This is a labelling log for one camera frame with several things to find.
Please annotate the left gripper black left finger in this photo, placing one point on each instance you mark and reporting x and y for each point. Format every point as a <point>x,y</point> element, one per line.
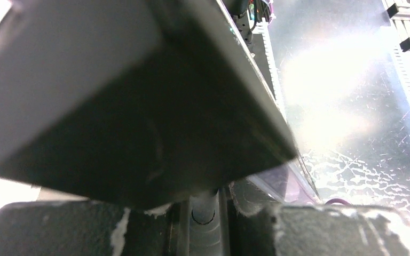
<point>90,228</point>

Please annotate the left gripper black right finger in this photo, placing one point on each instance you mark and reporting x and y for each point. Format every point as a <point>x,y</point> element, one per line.
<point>257,225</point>

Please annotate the phone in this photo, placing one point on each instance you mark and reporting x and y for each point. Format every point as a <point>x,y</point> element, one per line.
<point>290,183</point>

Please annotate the white slotted cable duct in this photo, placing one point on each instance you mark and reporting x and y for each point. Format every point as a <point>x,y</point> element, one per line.
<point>264,57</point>

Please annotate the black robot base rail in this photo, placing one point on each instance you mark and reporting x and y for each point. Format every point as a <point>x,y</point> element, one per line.
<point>252,19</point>

